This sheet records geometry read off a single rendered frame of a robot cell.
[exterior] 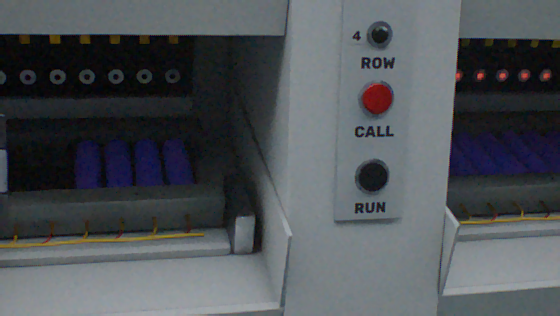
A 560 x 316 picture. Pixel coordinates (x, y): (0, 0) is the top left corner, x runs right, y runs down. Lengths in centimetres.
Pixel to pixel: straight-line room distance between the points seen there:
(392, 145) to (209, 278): 13
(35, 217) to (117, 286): 7
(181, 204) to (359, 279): 12
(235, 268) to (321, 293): 6
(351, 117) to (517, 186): 17
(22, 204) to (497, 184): 31
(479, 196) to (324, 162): 16
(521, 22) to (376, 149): 11
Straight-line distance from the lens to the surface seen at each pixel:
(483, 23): 43
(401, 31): 39
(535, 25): 45
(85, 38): 53
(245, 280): 43
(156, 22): 38
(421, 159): 41
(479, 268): 48
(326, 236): 41
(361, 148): 40
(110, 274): 43
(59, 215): 46
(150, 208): 46
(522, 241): 51
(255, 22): 38
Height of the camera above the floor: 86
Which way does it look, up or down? 13 degrees down
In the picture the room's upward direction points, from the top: 1 degrees clockwise
